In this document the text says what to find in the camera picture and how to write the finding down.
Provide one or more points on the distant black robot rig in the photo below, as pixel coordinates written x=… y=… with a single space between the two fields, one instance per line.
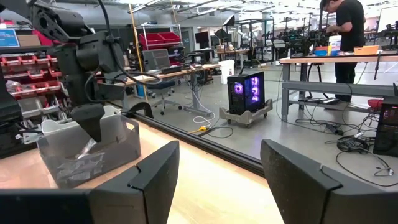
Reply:
x=298 y=37

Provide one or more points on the white plastic bucket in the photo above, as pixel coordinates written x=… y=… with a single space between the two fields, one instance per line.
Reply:
x=227 y=71

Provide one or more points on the blue tray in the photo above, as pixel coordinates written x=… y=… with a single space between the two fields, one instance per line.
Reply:
x=320 y=52

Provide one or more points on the computer with purple lights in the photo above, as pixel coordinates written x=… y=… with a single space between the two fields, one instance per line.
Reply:
x=245 y=91

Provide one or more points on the small silver foil packet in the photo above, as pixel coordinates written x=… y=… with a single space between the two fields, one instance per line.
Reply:
x=71 y=175
x=85 y=149

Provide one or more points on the brown translucent plastic bin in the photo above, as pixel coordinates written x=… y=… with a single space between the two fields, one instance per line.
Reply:
x=124 y=146

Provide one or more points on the black computer red light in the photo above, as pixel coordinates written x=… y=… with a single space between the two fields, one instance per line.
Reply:
x=387 y=127

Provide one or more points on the wooden top workbench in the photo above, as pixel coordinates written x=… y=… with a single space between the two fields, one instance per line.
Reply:
x=335 y=59

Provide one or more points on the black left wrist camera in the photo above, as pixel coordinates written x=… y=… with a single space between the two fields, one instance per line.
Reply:
x=99 y=53

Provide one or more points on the long wooden desk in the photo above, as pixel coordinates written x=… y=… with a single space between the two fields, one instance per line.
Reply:
x=174 y=73

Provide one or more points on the cardboard box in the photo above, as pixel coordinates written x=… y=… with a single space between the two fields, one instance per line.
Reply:
x=28 y=40

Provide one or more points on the yellow box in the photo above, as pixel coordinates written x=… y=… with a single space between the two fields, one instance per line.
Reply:
x=367 y=49

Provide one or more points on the person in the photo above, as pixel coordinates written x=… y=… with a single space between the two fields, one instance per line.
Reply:
x=351 y=25

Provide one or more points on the blue white bottle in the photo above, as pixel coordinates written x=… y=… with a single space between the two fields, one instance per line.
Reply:
x=334 y=43

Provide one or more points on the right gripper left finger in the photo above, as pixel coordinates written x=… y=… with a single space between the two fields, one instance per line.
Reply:
x=146 y=193

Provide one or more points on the red parts bin rack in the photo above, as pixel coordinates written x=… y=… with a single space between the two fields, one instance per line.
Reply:
x=31 y=74

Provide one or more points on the light grey plastic bin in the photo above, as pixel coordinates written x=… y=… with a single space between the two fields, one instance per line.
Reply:
x=56 y=126

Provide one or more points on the whiteboard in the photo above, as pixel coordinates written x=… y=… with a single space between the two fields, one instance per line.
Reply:
x=388 y=18

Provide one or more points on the blue sign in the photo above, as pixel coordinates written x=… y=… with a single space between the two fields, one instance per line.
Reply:
x=8 y=38

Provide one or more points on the black monitor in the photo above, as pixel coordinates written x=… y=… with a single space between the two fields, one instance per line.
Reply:
x=202 y=39

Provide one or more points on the red stool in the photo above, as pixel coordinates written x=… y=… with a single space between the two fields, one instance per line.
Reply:
x=375 y=103

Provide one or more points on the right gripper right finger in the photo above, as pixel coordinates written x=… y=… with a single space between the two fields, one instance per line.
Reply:
x=304 y=193

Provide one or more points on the shelf with red bins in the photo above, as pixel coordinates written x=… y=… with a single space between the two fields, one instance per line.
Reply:
x=160 y=39

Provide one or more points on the grey office chair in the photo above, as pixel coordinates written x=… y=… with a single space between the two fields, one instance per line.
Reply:
x=157 y=59

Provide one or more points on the black studio lamp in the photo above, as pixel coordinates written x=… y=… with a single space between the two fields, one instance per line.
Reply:
x=229 y=21

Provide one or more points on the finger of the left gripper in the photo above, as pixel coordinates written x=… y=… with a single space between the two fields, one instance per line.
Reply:
x=88 y=121

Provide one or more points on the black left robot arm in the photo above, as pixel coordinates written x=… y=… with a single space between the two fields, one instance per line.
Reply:
x=56 y=21

